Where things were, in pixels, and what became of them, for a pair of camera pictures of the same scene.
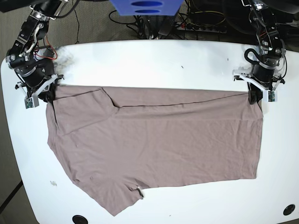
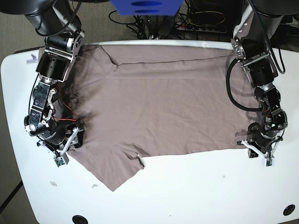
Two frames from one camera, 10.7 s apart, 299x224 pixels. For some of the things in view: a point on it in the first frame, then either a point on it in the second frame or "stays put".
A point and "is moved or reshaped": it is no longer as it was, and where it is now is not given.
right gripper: x=265 y=78 -> x=259 y=143
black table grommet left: x=78 y=219 stays put
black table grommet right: x=289 y=209 stays put
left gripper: x=38 y=82 -> x=59 y=141
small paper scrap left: x=53 y=183 stays put
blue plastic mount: x=146 y=7 stays put
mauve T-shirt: x=111 y=141 is moved or reshaped
